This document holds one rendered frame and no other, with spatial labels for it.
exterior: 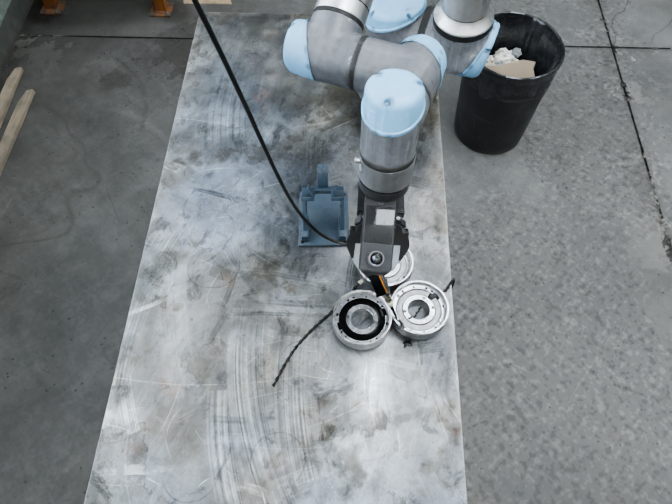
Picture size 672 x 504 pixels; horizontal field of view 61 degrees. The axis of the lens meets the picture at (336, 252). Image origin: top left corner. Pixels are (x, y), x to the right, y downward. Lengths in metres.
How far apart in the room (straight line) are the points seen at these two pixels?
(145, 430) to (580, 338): 1.45
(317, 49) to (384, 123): 0.17
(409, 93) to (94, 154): 1.92
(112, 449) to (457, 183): 1.61
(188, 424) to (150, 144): 1.60
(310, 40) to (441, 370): 0.58
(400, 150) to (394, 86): 0.08
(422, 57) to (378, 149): 0.14
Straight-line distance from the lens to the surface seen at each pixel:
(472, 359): 1.92
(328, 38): 0.82
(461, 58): 1.22
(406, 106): 0.69
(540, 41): 2.30
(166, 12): 3.00
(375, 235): 0.80
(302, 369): 1.02
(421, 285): 1.06
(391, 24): 1.22
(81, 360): 2.05
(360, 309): 1.04
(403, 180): 0.78
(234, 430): 1.01
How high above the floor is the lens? 1.77
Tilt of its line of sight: 60 degrees down
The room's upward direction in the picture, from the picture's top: 1 degrees counter-clockwise
